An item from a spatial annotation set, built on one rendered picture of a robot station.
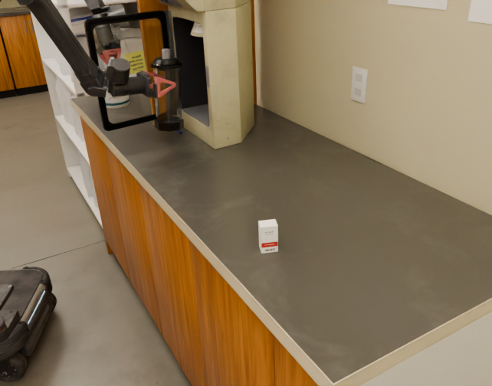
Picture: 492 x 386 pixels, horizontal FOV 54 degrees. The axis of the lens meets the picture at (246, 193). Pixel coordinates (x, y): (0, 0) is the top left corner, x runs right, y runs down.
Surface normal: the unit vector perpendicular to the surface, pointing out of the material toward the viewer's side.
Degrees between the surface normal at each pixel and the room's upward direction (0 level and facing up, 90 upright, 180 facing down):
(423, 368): 90
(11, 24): 90
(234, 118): 90
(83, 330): 0
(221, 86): 90
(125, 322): 0
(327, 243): 0
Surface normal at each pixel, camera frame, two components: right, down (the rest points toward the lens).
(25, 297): -0.04, -0.88
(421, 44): -0.87, 0.26
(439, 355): 0.50, 0.39
